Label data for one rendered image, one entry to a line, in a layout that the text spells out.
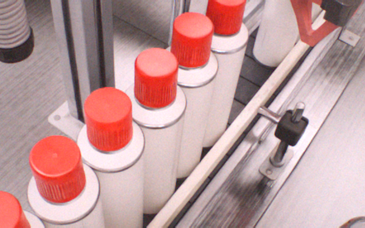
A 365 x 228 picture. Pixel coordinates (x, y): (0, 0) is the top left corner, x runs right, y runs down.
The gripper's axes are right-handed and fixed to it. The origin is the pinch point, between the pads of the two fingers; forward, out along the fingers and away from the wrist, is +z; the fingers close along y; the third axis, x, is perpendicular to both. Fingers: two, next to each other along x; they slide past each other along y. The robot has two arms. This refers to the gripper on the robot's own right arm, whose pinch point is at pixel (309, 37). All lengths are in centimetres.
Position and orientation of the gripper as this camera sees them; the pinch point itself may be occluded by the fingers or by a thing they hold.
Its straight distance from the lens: 51.1
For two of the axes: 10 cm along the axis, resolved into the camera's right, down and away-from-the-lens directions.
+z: -0.8, 6.0, 8.0
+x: -8.2, -4.9, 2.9
